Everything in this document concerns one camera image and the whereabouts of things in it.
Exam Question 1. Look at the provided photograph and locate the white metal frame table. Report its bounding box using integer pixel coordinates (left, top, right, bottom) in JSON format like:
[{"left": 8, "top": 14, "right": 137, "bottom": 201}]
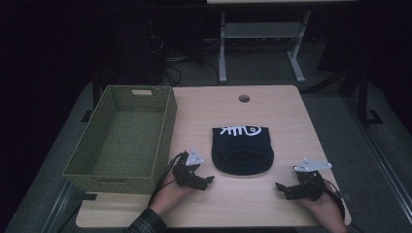
[{"left": 207, "top": 0, "right": 358, "bottom": 84}]

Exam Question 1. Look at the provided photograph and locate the green woven basket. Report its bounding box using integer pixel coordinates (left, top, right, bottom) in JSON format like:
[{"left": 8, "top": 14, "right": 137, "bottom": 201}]
[{"left": 61, "top": 84, "right": 178, "bottom": 195}]

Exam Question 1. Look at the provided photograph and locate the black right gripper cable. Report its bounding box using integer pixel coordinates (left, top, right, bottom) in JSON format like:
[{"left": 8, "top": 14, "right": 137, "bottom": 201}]
[{"left": 323, "top": 179, "right": 347, "bottom": 222}]

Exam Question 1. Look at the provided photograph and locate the black stand with foot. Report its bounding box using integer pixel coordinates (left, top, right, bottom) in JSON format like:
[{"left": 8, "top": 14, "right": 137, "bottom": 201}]
[{"left": 338, "top": 62, "right": 385, "bottom": 128}]

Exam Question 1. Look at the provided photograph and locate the grey metal floor rail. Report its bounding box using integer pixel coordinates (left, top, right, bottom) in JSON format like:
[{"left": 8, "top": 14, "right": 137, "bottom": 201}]
[
  {"left": 40, "top": 180, "right": 86, "bottom": 233},
  {"left": 342, "top": 91, "right": 412, "bottom": 225}
]

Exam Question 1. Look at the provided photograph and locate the person's right hand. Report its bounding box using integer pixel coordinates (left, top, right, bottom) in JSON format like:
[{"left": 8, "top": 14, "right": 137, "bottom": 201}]
[{"left": 298, "top": 190, "right": 350, "bottom": 233}]

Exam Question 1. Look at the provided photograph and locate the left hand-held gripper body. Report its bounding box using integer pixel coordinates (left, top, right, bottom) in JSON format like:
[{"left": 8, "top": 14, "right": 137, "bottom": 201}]
[{"left": 171, "top": 148, "right": 206, "bottom": 190}]

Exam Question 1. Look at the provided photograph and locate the person's left hand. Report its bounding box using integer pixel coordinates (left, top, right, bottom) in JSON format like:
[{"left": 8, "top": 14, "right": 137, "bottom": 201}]
[{"left": 149, "top": 180, "right": 196, "bottom": 216}]

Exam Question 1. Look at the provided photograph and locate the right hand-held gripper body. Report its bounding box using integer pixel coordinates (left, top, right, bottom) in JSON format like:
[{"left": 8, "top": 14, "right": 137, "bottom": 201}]
[{"left": 292, "top": 157, "right": 333, "bottom": 202}]

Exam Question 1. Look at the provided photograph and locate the black shirt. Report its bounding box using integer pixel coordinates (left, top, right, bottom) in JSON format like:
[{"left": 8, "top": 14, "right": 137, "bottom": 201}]
[{"left": 211, "top": 125, "right": 275, "bottom": 177}]

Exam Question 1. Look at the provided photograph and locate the tangle of black floor cables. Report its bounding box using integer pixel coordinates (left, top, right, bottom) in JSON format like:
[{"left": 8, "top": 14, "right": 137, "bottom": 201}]
[{"left": 150, "top": 33, "right": 222, "bottom": 87}]

